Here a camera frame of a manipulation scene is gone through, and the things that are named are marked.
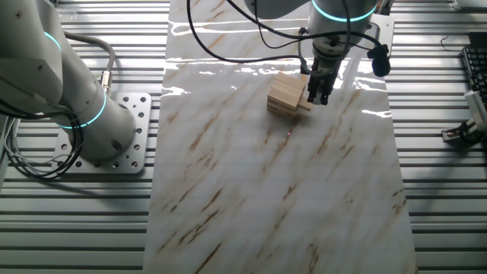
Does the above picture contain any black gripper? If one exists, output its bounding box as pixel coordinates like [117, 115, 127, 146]
[307, 71, 333, 107]

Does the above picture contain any black clamp stand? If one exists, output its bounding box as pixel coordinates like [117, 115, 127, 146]
[376, 0, 395, 16]

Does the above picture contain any marble pattern table mat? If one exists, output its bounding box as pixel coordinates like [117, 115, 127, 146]
[142, 0, 419, 274]

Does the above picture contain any black keyboard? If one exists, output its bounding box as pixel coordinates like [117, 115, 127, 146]
[461, 45, 487, 106]

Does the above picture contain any black box device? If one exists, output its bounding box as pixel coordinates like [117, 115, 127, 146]
[467, 31, 487, 49]

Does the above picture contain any light grey device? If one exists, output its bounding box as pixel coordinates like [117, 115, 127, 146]
[452, 0, 487, 11]

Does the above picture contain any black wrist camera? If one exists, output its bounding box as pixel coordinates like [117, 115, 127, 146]
[367, 44, 392, 78]

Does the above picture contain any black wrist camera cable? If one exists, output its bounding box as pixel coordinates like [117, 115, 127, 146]
[226, 0, 381, 49]

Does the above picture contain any long black gripper cable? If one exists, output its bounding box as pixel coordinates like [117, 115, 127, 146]
[186, 0, 311, 75]

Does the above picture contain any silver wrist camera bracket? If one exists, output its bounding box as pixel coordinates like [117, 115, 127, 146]
[364, 14, 396, 50]

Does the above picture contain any thin black wire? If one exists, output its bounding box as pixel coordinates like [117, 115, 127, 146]
[440, 36, 463, 53]

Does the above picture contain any metal camera mount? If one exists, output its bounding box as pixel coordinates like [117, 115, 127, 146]
[441, 120, 482, 145]

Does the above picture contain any black exterior camera cable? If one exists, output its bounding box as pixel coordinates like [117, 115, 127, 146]
[458, 119, 484, 144]

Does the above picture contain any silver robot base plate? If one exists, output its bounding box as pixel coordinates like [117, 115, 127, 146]
[51, 92, 152, 175]

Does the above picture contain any thick grey base cable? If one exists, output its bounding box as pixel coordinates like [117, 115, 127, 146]
[62, 30, 116, 94]

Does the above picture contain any thin white cable bundle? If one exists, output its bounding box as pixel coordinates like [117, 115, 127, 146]
[2, 116, 65, 168]

